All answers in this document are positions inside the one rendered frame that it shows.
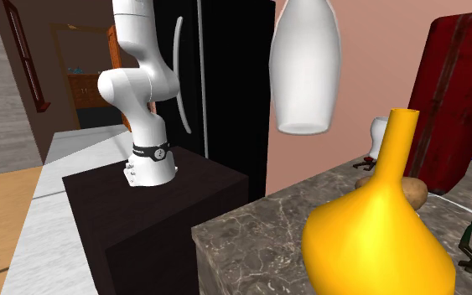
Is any black refrigerator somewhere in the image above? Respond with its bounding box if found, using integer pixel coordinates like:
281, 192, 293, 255
152, 0, 277, 204

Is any white pendant lamp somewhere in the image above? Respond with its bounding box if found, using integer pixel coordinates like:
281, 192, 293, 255
268, 0, 341, 136

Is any dark robot stand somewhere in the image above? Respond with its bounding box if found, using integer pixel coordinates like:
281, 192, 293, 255
62, 146, 250, 295

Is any small white vase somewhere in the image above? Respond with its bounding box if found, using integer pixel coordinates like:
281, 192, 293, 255
369, 116, 390, 161

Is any wooden cabinet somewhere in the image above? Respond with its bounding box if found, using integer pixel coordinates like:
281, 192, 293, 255
67, 73, 112, 111

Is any yellow long-necked vase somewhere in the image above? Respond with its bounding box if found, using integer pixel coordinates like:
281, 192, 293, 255
301, 107, 456, 295

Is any brown potato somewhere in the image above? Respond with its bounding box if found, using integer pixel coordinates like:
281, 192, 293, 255
355, 176, 428, 211

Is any large dark red board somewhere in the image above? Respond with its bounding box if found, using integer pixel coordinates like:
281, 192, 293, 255
403, 9, 472, 196

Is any red-framed window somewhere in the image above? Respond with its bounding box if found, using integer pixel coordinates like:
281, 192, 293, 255
1, 0, 51, 113

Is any red-handled black tool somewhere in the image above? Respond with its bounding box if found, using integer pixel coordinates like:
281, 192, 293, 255
352, 156, 378, 172

